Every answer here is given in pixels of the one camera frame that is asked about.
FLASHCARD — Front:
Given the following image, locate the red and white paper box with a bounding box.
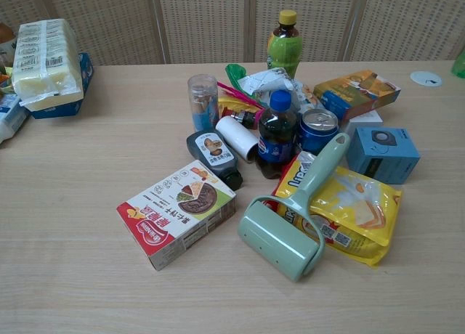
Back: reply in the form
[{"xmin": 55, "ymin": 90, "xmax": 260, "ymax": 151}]
[{"xmin": 116, "ymin": 159, "xmax": 238, "ymax": 272}]

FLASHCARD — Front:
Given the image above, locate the blue speaker box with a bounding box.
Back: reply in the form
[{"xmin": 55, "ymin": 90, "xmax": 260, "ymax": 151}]
[{"xmin": 345, "ymin": 126, "xmax": 421, "ymax": 185}]

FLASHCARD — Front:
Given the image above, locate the blue tissue box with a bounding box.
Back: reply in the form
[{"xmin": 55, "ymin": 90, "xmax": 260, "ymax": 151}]
[{"xmin": 32, "ymin": 52, "xmax": 94, "ymax": 120}]

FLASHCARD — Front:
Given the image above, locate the dark sauce squeeze bottle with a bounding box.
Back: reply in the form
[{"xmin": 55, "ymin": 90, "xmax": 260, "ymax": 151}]
[{"xmin": 186, "ymin": 129, "xmax": 243, "ymax": 192}]

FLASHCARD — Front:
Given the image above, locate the white paper roll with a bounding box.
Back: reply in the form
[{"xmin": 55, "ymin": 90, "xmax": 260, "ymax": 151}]
[{"xmin": 215, "ymin": 115, "xmax": 259, "ymax": 166}]

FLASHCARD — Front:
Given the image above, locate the cola bottle blue cap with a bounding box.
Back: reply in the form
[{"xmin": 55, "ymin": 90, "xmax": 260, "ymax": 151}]
[{"xmin": 254, "ymin": 89, "xmax": 298, "ymax": 181}]

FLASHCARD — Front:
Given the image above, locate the colourful feather shuttlecock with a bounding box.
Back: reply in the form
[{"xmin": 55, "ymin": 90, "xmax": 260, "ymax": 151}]
[{"xmin": 217, "ymin": 63, "xmax": 266, "ymax": 131}]

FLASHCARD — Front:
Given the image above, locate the clear plastic tube container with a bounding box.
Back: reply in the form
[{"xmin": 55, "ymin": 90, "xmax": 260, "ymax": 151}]
[{"xmin": 187, "ymin": 74, "xmax": 220, "ymax": 132}]

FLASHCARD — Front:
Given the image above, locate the blue soda can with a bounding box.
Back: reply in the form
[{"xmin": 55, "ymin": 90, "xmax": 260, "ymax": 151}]
[{"xmin": 297, "ymin": 107, "xmax": 339, "ymax": 157}]

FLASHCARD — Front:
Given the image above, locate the crumpled white snack bag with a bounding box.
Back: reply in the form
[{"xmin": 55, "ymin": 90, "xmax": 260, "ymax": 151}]
[{"xmin": 238, "ymin": 68, "xmax": 324, "ymax": 117}]

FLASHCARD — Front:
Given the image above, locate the green lint roller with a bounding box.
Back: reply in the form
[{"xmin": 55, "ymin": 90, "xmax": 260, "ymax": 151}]
[{"xmin": 238, "ymin": 132, "xmax": 352, "ymax": 283}]

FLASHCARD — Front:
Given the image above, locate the green tea bottle yellow cap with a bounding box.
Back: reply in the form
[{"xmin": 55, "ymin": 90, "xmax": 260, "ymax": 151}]
[{"xmin": 267, "ymin": 9, "xmax": 304, "ymax": 77}]

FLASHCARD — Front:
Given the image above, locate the yellow Lipton tea bag pack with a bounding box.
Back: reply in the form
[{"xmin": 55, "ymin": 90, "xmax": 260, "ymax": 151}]
[{"xmin": 272, "ymin": 152, "xmax": 403, "ymax": 268}]

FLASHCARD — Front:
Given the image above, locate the woven folding screen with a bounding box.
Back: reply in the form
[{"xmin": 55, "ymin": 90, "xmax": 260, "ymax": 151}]
[{"xmin": 0, "ymin": 0, "xmax": 465, "ymax": 66}]

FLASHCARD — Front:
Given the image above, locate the pale yellow wrapped pack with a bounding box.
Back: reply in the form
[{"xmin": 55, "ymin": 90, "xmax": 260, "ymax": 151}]
[{"xmin": 12, "ymin": 18, "xmax": 84, "ymax": 112}]

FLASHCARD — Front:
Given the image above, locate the blue white tissue pack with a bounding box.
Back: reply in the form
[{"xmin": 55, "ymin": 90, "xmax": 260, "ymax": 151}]
[{"xmin": 0, "ymin": 92, "xmax": 30, "ymax": 144}]

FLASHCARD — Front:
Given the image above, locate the green soda bottle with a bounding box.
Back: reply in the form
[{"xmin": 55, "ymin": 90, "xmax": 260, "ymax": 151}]
[{"xmin": 450, "ymin": 46, "xmax": 465, "ymax": 77}]

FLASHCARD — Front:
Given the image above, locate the white cup with print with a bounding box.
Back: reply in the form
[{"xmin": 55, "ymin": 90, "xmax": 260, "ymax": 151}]
[{"xmin": 0, "ymin": 21, "xmax": 17, "ymax": 65}]

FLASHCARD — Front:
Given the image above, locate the round table cable grommet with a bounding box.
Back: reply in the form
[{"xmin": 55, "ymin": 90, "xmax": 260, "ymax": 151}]
[{"xmin": 410, "ymin": 70, "xmax": 443, "ymax": 88}]

